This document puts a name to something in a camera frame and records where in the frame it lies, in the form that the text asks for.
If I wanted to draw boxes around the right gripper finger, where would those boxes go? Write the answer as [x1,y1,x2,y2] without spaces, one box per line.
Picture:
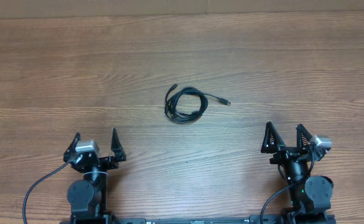
[296,124,312,149]
[261,121,285,153]

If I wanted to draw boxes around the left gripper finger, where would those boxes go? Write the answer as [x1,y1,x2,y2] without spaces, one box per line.
[63,133,81,162]
[111,128,126,162]

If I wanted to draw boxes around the black USB cable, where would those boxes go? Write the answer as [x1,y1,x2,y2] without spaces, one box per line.
[164,83,232,124]

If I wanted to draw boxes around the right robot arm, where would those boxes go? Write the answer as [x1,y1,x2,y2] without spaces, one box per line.
[258,121,336,224]

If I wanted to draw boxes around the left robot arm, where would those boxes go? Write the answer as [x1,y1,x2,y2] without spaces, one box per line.
[63,128,126,224]

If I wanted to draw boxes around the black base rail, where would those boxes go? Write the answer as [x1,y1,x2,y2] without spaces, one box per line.
[60,214,337,224]

